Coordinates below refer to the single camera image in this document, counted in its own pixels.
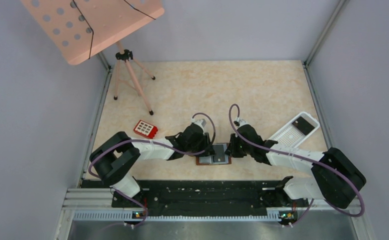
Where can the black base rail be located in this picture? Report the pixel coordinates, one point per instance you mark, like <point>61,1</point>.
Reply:
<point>207,198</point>

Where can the black VIP credit card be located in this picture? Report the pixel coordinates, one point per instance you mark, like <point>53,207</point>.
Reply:
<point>220,158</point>

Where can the white plastic basket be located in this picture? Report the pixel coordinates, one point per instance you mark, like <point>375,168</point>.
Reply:
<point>289,136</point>

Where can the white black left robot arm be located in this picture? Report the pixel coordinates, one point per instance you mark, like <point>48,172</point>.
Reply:
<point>112,161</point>

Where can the pink music stand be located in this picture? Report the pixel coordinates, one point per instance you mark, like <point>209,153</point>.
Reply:
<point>83,28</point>

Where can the red block with white grid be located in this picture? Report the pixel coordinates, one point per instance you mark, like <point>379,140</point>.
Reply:
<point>145,129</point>

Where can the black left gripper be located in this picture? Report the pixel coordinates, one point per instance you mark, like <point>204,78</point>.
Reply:
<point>208,145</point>

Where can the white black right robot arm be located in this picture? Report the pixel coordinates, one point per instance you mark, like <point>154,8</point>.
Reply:
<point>329,175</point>

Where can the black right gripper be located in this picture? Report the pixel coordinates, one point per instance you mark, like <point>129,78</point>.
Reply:
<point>232,147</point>

